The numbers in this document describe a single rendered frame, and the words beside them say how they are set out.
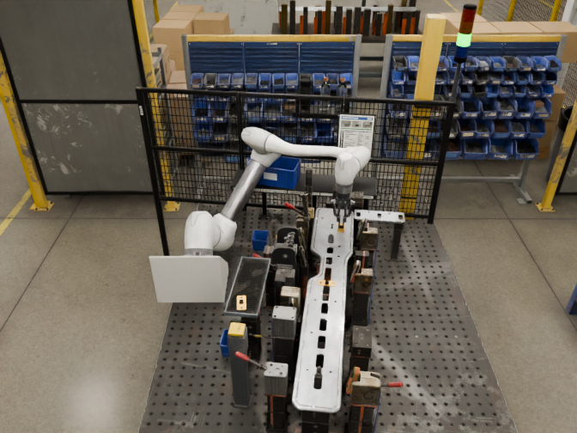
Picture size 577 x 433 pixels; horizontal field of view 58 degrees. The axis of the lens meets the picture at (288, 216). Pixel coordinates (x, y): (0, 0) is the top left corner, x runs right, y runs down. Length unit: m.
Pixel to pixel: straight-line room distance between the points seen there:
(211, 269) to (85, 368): 1.31
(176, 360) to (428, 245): 1.69
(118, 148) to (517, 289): 3.47
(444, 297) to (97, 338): 2.30
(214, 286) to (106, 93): 2.30
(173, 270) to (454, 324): 1.49
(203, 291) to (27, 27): 2.66
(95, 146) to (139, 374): 2.14
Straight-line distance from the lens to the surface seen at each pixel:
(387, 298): 2.97
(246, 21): 9.18
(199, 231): 2.88
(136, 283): 4.22
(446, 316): 2.94
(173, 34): 6.74
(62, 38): 4.58
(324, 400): 2.11
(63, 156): 5.03
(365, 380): 2.11
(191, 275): 2.81
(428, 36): 3.09
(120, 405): 3.48
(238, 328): 2.13
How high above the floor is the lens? 2.70
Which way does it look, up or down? 34 degrees down
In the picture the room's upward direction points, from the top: straight up
